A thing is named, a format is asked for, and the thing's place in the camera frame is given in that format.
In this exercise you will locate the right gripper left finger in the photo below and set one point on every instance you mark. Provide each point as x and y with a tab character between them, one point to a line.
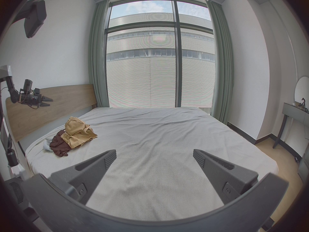
79	177

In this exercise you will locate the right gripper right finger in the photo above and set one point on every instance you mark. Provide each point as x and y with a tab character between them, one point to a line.
229	177

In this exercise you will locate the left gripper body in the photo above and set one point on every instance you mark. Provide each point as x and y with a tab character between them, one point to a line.
36	100

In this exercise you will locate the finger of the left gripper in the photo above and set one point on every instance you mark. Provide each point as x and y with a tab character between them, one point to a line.
44	104
45	98

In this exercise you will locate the mustard yellow shorts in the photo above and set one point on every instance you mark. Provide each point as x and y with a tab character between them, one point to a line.
77	134

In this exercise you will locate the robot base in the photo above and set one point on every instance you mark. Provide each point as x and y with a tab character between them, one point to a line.
14	190

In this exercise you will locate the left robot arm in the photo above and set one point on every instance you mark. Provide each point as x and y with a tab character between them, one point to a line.
10	88

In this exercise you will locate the bed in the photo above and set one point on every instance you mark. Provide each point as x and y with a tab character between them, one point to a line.
154	141

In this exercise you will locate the brown garment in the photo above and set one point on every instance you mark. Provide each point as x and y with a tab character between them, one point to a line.
59	145

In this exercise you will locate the pale grey garment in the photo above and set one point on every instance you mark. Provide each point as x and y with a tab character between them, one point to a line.
47	146

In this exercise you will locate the grey-green curtain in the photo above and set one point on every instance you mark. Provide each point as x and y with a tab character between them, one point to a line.
99	57
221	69

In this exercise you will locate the grey dressing table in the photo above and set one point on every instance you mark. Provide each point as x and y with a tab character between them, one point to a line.
295	112

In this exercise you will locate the window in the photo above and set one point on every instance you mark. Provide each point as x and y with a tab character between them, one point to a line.
144	81

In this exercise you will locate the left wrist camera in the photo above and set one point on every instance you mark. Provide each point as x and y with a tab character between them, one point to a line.
37	91

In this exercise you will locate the round wall mirror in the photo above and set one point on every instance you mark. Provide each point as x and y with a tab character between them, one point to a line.
303	89

